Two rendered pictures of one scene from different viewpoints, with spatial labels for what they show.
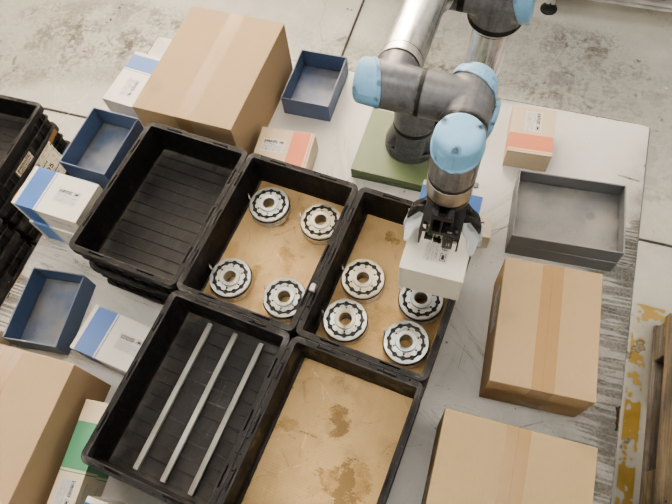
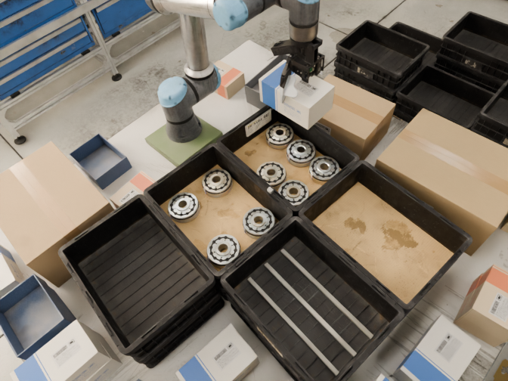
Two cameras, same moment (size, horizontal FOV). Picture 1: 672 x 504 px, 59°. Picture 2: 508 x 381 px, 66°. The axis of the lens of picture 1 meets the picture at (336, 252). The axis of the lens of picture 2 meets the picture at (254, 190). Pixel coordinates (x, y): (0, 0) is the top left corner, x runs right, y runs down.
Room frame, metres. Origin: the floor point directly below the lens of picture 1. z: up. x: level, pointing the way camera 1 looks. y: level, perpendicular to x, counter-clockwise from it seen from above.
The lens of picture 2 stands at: (0.29, 0.69, 1.94)
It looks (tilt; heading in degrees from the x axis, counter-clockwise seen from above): 56 degrees down; 294
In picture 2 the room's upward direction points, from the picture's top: 8 degrees counter-clockwise
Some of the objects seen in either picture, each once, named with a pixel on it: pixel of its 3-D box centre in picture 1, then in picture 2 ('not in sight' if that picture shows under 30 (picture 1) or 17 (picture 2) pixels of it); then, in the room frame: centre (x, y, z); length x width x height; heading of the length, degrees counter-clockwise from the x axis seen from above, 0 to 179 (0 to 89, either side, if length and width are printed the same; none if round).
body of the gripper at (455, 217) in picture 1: (444, 212); (305, 54); (0.48, -0.20, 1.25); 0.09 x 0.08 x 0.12; 154
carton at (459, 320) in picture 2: not in sight; (487, 309); (-0.18, 0.18, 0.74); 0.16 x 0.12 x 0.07; 71
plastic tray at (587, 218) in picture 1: (567, 214); (281, 81); (0.67, -0.60, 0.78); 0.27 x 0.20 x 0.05; 68
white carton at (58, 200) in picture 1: (63, 202); (62, 365); (0.93, 0.70, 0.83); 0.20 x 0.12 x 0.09; 61
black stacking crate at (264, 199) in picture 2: (274, 246); (218, 212); (0.67, 0.15, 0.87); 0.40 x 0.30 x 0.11; 149
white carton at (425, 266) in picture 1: (440, 239); (295, 94); (0.51, -0.21, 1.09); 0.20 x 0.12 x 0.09; 154
